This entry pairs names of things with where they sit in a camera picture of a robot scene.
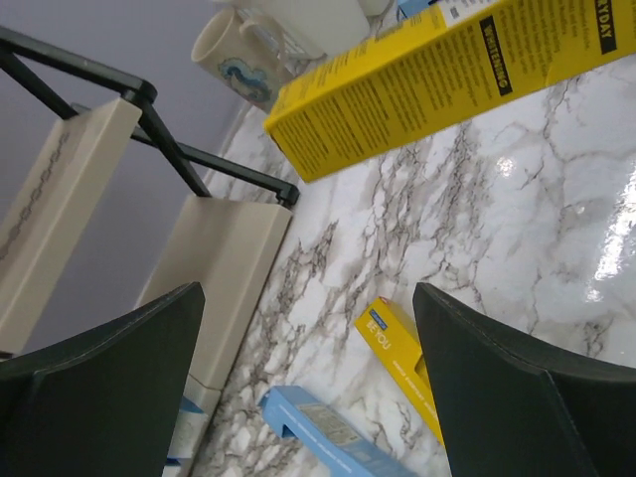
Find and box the cream ceramic mug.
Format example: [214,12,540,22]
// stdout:
[191,6,293,113]

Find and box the beige three-tier shelf rack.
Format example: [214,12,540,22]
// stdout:
[0,24,302,477]

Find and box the light blue box far right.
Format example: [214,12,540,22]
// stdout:
[396,0,436,21]

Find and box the metallic blue toothpaste box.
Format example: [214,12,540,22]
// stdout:
[162,397,210,477]

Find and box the light blue toothpaste box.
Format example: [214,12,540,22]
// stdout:
[259,386,414,477]

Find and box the white plastic dish basket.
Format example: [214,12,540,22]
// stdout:
[220,0,392,59]

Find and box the yellow toothpaste box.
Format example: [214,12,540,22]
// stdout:
[355,296,445,446]
[263,0,635,182]

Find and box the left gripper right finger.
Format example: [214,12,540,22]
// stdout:
[412,282,635,476]

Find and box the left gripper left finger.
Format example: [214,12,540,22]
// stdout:
[1,282,205,476]

